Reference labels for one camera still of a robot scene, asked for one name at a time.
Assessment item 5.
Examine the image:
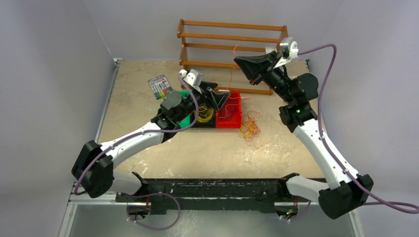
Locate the left purple robot hose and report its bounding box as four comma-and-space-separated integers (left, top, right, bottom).
73, 69, 200, 231

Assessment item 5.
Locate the black plastic bin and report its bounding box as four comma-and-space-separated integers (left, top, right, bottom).
192, 103, 216, 128

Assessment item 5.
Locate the right purple robot hose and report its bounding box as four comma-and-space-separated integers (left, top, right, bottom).
281, 43, 419, 223

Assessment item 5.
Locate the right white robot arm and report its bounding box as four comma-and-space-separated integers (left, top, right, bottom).
234, 52, 374, 219

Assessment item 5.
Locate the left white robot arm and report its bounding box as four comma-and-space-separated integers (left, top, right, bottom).
72, 83, 231, 202

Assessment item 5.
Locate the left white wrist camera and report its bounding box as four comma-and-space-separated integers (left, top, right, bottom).
179, 69, 203, 93

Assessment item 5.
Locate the yellow coiled cable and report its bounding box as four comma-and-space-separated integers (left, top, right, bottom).
194, 104, 214, 123

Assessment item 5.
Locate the red plastic bin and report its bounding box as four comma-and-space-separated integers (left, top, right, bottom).
215, 91, 242, 129

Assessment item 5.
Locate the wooden two-tier shelf rack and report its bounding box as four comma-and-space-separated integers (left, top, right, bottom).
177, 19, 289, 96

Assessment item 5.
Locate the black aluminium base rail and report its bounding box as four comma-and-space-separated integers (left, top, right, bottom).
67, 178, 328, 216

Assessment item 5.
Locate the white red carton box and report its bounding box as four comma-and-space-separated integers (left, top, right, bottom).
265, 47, 277, 54

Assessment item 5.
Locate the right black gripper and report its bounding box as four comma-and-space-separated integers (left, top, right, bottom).
235, 51, 295, 104

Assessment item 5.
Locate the orange cable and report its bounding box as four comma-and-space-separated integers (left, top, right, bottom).
217, 42, 271, 151

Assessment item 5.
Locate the pack of coloured markers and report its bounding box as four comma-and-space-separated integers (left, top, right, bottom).
148, 75, 172, 100

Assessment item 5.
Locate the purple robot hose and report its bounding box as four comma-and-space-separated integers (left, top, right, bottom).
73, 69, 200, 231
281, 43, 419, 223

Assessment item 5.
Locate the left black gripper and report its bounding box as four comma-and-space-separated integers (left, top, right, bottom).
175, 81, 229, 122

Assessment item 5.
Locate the green plastic bin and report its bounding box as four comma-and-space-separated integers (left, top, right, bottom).
178, 90, 191, 128

